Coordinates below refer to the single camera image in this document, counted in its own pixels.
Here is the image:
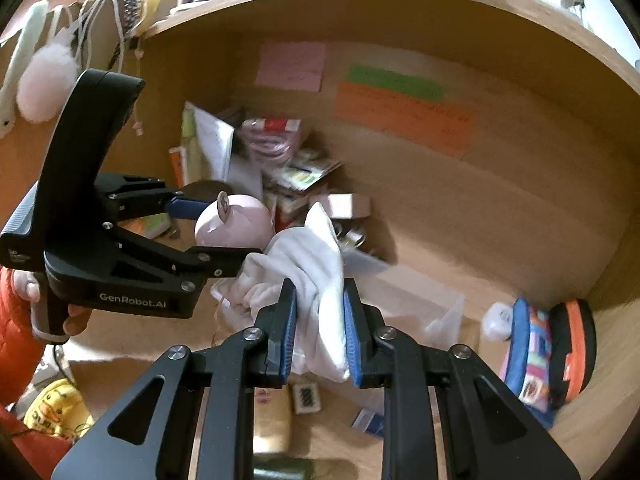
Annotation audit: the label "white fluffy pompom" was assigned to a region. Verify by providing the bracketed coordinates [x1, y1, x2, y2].
[17, 42, 81, 123]

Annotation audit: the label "person's left hand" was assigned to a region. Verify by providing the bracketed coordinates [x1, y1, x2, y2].
[11, 267, 93, 338]

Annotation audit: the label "pile of booklets and packets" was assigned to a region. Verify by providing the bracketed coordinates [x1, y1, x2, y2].
[167, 101, 345, 228]

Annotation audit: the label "orange sticky note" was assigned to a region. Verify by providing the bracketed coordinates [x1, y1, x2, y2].
[332, 82, 475, 159]

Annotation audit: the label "dark green object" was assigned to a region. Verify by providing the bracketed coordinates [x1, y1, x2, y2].
[252, 452, 316, 480]

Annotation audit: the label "white hanging cords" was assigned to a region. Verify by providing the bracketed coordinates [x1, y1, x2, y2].
[65, 0, 146, 136]

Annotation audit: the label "colourful blue pencil case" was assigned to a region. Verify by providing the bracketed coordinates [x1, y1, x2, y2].
[500, 297, 556, 415]

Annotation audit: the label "yellow duck plush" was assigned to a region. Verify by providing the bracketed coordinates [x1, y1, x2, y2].
[22, 379, 96, 441]

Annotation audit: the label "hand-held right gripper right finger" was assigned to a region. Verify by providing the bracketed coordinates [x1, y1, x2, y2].
[342, 277, 583, 480]

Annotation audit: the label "small white cardboard box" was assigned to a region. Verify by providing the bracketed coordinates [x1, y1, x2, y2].
[325, 193, 372, 218]

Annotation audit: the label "white patterned tile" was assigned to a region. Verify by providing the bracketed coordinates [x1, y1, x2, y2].
[291, 381, 323, 415]

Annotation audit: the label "green sticky note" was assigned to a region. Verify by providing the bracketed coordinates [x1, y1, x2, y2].
[346, 64, 446, 103]

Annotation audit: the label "clear plastic box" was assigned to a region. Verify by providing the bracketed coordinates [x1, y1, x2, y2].
[210, 247, 466, 356]

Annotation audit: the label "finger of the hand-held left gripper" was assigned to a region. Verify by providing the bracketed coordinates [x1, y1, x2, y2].
[102, 220, 263, 291]
[95, 172, 221, 221]

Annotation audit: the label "pink packet with red label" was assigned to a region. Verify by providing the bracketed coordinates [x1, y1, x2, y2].
[242, 119, 303, 166]

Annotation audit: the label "wooden desktop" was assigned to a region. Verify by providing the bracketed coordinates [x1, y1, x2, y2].
[65, 210, 631, 480]

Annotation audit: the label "small white case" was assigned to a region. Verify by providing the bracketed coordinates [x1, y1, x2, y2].
[482, 301, 516, 343]

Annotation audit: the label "white round ball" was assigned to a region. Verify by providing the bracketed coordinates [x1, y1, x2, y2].
[194, 191, 275, 251]

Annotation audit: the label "white cloth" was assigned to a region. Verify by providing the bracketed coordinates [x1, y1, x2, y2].
[220, 201, 351, 383]

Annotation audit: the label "pink sticky note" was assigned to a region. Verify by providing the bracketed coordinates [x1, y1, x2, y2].
[255, 42, 327, 93]

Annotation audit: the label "black orange round case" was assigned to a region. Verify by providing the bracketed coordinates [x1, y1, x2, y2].
[547, 300, 598, 406]

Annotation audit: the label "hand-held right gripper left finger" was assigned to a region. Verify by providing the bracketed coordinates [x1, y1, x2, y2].
[50, 277, 301, 480]

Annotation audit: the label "pale headband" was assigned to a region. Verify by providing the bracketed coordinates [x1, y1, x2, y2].
[0, 0, 51, 138]

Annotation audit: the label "dark hair brush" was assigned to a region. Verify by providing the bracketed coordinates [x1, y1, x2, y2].
[115, 0, 145, 38]

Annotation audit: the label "person's red jacket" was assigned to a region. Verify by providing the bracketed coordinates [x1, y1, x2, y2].
[0, 405, 73, 480]

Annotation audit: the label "small blue packet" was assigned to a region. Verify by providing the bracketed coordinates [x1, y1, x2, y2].
[350, 407, 386, 436]

